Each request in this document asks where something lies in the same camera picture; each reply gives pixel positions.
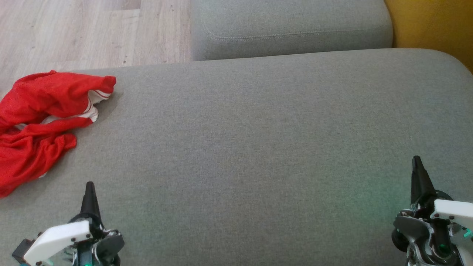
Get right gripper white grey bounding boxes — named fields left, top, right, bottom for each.
left=392, top=156, right=473, bottom=266

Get red shorts with white stripe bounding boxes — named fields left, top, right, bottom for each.
left=0, top=126, right=77, bottom=199

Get large grey sofa seat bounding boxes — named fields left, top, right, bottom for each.
left=0, top=48, right=473, bottom=266

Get red jersey with white stripes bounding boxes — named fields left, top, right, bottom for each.
left=0, top=70, right=117, bottom=138

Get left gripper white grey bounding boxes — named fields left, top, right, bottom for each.
left=23, top=181, right=125, bottom=266

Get small grey sofa cushion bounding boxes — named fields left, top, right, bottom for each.
left=190, top=0, right=393, bottom=61

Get yellow fabric cushion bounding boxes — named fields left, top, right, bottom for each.
left=384, top=0, right=473, bottom=72

